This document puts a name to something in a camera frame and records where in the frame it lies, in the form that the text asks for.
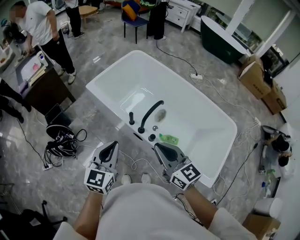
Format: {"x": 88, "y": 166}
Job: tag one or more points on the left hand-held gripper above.
{"x": 98, "y": 180}

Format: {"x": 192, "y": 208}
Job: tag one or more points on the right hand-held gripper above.
{"x": 185, "y": 175}

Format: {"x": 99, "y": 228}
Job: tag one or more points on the black shower head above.
{"x": 131, "y": 116}

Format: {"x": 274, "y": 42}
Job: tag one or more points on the white bathtub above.
{"x": 187, "y": 112}

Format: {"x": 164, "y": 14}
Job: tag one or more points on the person's right forearm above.
{"x": 199, "y": 206}

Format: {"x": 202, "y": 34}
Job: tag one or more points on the person's left forearm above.
{"x": 87, "y": 215}

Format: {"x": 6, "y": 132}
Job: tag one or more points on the dark green bathtub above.
{"x": 218, "y": 42}

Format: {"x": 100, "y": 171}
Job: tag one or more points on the green plastic bottle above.
{"x": 169, "y": 139}

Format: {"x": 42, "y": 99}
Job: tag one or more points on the black round faucet knob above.
{"x": 152, "y": 137}

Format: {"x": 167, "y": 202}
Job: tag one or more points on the chrome overflow knob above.
{"x": 155, "y": 127}

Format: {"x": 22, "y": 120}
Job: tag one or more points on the person's white left shoe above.
{"x": 126, "y": 179}

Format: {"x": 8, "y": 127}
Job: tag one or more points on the person's white shoe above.
{"x": 145, "y": 178}
{"x": 126, "y": 179}

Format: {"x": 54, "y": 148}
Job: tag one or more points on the person's white right shoe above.
{"x": 145, "y": 178}

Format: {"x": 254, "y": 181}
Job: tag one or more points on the black curved faucet spout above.
{"x": 146, "y": 117}

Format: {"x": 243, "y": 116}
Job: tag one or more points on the person's white shirt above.
{"x": 145, "y": 211}

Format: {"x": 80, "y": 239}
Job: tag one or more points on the white power strip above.
{"x": 257, "y": 121}
{"x": 196, "y": 75}
{"x": 46, "y": 167}

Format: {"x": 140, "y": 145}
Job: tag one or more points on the dark brown wooden desk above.
{"x": 49, "y": 91}

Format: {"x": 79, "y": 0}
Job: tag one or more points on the black office chair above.
{"x": 25, "y": 222}

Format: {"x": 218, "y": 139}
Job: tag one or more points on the large cardboard box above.
{"x": 254, "y": 79}

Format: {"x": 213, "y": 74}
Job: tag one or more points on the white waste bin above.
{"x": 268, "y": 207}

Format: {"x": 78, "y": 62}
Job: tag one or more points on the white bottle with blue label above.
{"x": 41, "y": 57}

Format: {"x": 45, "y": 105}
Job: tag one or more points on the small cardboard box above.
{"x": 260, "y": 226}

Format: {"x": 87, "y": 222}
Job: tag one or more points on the cardboard box with yellow label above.
{"x": 275, "y": 99}

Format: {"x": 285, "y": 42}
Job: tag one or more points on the dark blue chair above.
{"x": 133, "y": 22}

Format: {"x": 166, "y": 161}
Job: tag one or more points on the white drawer cabinet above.
{"x": 180, "y": 12}

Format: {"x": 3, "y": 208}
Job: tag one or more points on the light wooden stool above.
{"x": 87, "y": 11}

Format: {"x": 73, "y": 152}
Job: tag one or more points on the yellow cushion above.
{"x": 129, "y": 10}

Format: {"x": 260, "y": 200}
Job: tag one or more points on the white pillar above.
{"x": 237, "y": 16}

